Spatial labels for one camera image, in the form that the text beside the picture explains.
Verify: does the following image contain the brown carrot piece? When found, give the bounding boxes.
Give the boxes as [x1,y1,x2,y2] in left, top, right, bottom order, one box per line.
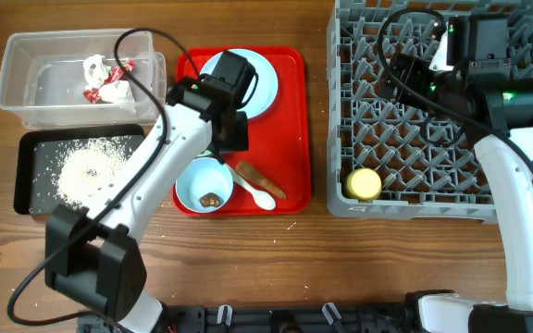
[235,160,287,199]

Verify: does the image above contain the light blue bowl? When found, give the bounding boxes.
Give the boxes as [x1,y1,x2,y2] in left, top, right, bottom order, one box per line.
[175,157,233,214]

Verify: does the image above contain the white plastic spoon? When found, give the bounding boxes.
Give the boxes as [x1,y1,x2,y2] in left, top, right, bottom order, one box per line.
[226,165,276,211]

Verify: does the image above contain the yellow plastic cup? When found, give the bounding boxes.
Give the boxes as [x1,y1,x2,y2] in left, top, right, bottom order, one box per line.
[345,168,382,201]

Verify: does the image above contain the red snack wrapper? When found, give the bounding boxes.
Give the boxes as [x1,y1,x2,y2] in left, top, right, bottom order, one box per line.
[82,57,136,105]

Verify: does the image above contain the white rice pile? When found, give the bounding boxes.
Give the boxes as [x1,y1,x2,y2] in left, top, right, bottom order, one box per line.
[52,135,138,208]

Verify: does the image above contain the white napkin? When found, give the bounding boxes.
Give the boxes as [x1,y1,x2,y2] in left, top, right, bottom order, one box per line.
[82,54,136,115]

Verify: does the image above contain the mint green bowl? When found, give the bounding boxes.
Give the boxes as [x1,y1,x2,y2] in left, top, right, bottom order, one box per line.
[197,149,213,157]

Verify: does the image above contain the brown food scrap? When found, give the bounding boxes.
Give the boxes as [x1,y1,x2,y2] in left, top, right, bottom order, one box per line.
[199,192,223,208]

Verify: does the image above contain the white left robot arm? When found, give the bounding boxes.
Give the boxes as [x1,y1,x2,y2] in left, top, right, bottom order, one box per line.
[44,51,257,332]

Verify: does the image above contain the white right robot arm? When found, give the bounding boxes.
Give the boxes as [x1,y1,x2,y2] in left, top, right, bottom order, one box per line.
[380,14,533,332]

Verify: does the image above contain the grey-blue dishwasher rack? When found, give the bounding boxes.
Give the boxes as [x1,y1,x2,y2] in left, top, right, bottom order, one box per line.
[327,0,533,224]

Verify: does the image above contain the light blue round plate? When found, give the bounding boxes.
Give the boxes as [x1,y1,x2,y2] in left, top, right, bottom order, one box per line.
[201,48,279,119]

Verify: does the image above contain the red plastic tray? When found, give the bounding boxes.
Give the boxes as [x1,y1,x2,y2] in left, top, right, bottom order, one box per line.
[172,46,312,218]

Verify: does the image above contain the black flat tray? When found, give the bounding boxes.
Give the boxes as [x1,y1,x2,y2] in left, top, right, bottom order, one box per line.
[13,124,144,216]

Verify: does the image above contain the clear plastic bin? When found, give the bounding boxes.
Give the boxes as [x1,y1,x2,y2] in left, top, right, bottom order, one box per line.
[0,29,158,130]

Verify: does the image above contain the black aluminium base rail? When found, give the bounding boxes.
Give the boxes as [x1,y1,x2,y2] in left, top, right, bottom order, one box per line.
[152,302,424,333]

